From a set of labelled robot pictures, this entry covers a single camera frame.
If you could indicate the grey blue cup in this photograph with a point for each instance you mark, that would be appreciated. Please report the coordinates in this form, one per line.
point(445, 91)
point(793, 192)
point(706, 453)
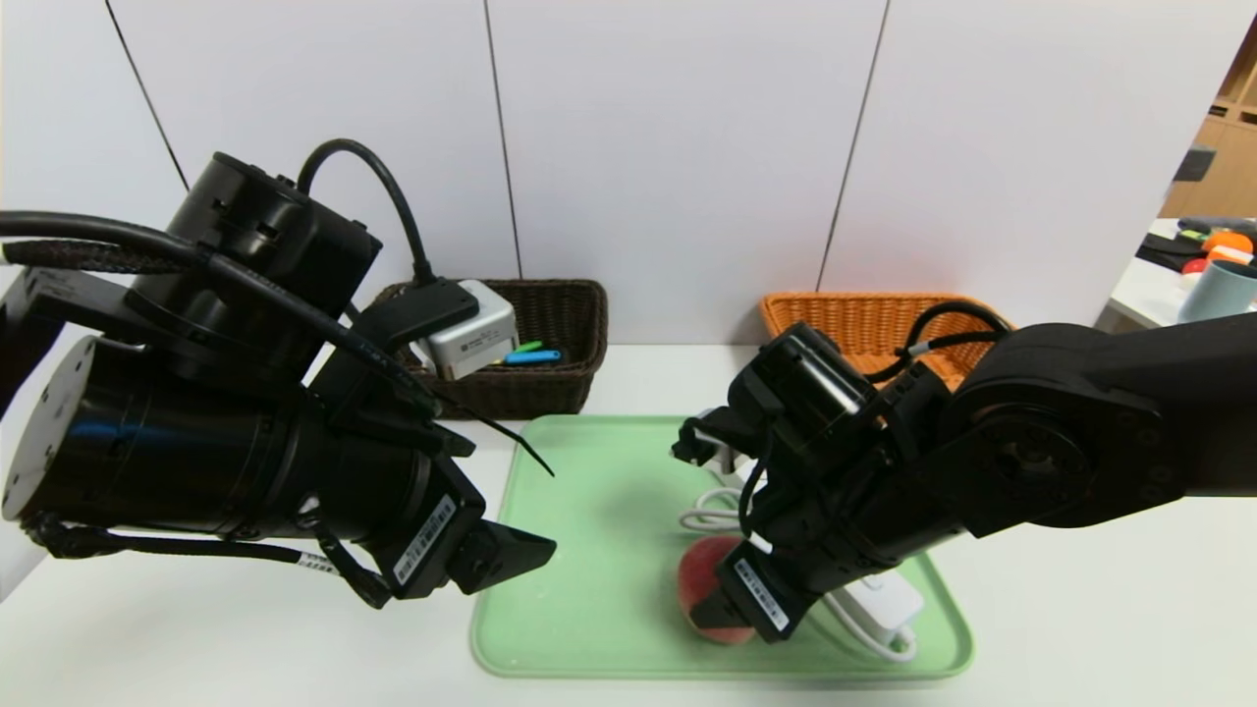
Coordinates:
point(1223, 290)

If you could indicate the dark brown wicker basket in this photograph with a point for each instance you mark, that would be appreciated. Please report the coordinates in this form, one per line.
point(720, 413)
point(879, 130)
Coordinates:
point(560, 393)

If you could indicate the light green plastic tray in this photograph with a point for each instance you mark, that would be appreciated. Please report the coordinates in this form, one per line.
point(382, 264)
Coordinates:
point(609, 550)

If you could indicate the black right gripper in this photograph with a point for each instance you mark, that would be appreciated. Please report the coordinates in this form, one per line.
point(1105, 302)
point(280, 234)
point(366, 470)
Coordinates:
point(761, 594)

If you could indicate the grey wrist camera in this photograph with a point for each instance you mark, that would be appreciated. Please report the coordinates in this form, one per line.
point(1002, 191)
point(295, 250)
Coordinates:
point(699, 437)
point(471, 334)

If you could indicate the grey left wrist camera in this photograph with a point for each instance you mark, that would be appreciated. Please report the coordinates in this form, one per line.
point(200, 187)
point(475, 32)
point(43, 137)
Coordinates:
point(471, 334)

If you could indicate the red peach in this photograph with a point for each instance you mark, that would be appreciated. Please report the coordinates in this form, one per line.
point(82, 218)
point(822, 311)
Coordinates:
point(702, 565)

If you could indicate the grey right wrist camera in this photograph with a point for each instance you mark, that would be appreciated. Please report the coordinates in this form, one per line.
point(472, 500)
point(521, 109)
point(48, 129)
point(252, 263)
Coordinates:
point(699, 437)

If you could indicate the wooden shelf unit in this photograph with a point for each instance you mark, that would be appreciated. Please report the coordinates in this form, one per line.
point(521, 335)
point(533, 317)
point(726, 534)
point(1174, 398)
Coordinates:
point(1223, 167)

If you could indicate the orange wicker basket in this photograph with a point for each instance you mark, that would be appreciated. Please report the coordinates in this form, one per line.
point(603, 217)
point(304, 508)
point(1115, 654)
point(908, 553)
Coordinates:
point(845, 324)

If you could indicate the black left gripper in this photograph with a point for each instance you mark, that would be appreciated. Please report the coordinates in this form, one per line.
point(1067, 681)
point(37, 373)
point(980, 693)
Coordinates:
point(432, 538)

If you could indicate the orange object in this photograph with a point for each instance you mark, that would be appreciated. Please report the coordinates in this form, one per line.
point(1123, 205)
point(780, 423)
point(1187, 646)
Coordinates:
point(1229, 243)

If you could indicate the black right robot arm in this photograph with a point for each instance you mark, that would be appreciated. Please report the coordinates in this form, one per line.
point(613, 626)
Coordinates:
point(1080, 442)

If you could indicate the black zip tie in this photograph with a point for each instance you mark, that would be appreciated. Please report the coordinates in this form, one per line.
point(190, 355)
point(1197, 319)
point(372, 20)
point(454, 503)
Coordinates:
point(520, 450)

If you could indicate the black gear pile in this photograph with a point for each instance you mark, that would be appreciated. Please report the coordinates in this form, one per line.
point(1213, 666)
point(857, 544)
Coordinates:
point(1164, 250)

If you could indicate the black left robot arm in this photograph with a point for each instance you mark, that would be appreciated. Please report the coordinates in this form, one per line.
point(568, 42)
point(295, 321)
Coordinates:
point(147, 462)

